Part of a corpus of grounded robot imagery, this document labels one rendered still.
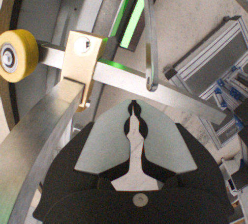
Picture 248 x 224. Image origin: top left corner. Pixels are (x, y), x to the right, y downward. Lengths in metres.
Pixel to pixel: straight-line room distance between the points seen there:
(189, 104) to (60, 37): 0.43
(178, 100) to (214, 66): 0.86
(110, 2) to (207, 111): 0.33
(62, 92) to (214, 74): 1.04
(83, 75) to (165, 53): 0.95
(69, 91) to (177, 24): 1.03
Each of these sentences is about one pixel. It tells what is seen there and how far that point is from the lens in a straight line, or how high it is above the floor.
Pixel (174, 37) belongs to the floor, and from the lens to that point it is 1.11.
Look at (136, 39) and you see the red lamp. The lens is 0.34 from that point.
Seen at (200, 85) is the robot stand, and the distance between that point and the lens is 1.05.
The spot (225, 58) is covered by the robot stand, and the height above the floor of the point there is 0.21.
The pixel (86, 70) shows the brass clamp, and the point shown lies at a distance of 0.19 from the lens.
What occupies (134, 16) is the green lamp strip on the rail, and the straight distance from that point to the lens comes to 0.34.
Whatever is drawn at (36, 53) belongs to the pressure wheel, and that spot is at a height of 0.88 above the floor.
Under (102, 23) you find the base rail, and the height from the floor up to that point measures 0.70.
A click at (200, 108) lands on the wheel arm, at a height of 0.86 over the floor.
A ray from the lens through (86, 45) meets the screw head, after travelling 0.18.
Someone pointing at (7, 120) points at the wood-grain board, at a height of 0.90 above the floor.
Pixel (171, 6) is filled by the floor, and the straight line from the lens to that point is 1.12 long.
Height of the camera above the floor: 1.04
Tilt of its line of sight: 60 degrees down
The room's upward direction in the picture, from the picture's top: 175 degrees counter-clockwise
